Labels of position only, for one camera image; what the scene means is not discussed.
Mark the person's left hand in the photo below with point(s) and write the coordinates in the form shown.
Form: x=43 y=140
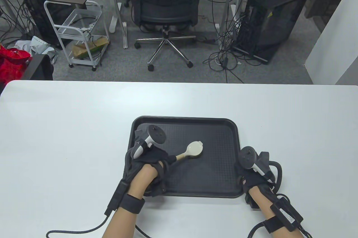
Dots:
x=153 y=155

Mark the person's right hand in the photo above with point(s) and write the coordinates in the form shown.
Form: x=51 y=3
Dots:
x=251 y=177

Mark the black plastic tray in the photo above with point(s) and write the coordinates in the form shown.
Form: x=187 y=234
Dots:
x=215 y=170

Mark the person's right forearm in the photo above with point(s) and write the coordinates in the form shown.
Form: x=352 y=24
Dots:
x=261 y=201

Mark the person's left forearm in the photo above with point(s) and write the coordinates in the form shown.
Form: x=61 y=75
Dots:
x=139 y=184

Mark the white and grey left controller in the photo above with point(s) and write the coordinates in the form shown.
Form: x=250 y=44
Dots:
x=156 y=134

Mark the white and grey controller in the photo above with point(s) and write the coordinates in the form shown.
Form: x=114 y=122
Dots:
x=156 y=134
x=247 y=155

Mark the white and grey right controller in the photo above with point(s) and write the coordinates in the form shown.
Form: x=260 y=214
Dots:
x=247 y=155

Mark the black labelled right wrist box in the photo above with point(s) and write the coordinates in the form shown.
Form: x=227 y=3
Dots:
x=288 y=212

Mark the black left wrist sensor box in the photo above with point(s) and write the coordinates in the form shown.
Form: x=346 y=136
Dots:
x=116 y=197

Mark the white desk foot bar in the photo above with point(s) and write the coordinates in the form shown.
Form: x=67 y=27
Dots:
x=125 y=35

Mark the brown cardboard packaging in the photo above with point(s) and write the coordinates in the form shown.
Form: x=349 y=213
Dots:
x=84 y=50

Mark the white power strip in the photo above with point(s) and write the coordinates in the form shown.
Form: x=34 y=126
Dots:
x=88 y=27

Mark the black chair back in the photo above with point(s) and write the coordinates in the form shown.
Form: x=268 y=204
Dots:
x=36 y=67

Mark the black mesh office chair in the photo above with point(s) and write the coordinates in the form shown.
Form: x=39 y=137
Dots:
x=165 y=5

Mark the black computer tower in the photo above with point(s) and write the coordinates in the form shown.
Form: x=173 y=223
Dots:
x=277 y=22
x=30 y=0

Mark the white metal utility cart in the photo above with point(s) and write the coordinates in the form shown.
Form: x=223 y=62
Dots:
x=86 y=11

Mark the grey plastic bags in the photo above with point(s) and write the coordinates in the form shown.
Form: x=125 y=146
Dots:
x=39 y=43

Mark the red bag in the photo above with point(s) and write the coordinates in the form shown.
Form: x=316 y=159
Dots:
x=11 y=64

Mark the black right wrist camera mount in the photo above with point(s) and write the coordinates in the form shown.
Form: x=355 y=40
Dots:
x=251 y=201

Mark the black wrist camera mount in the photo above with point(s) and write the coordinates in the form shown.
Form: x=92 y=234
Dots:
x=155 y=189
x=251 y=201

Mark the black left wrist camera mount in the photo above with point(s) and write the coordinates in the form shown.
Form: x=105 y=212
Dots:
x=155 y=189

